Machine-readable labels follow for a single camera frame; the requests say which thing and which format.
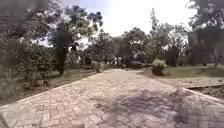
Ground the brick paved path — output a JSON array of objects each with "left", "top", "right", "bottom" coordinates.
[{"left": 0, "top": 68, "right": 224, "bottom": 128}]

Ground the row of trees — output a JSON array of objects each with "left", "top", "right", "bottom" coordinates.
[{"left": 74, "top": 0, "right": 224, "bottom": 69}]

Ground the small round green bush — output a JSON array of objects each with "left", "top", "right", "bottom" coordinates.
[{"left": 151, "top": 58, "right": 167, "bottom": 77}]

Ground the grass area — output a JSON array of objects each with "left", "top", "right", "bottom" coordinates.
[
  {"left": 139, "top": 64, "right": 224, "bottom": 80},
  {"left": 0, "top": 68, "right": 101, "bottom": 105}
]

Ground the large dark-trunked tree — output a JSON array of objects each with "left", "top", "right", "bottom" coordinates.
[{"left": 39, "top": 4, "right": 104, "bottom": 75}]

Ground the leafy bush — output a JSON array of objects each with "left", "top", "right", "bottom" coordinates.
[{"left": 0, "top": 39, "right": 58, "bottom": 88}]

